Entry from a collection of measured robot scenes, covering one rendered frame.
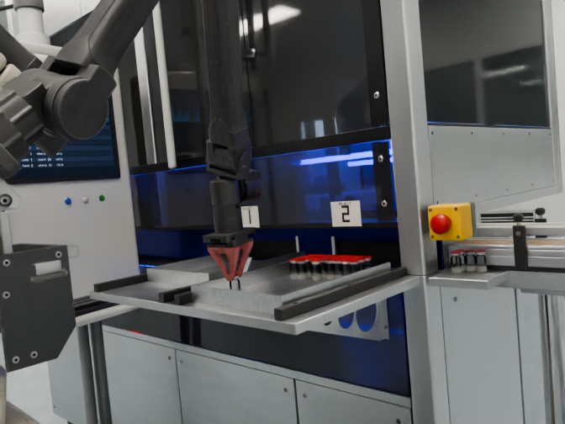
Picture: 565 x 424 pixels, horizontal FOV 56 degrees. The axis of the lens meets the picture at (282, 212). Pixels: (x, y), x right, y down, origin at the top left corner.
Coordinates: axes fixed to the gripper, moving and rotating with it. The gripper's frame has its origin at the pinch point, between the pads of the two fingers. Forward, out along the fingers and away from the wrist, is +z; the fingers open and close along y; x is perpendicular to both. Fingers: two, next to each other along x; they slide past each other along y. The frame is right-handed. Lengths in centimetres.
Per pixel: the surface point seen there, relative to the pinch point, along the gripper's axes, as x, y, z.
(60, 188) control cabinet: 73, 20, -20
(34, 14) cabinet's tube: 79, 24, -72
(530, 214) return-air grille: -23, 498, 63
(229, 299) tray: -3.9, -8.1, 2.5
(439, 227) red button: -38.1, 18.0, -6.2
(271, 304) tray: -14.9, -11.1, 2.0
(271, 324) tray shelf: -16.7, -14.5, 4.3
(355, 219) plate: -16.9, 27.2, -6.8
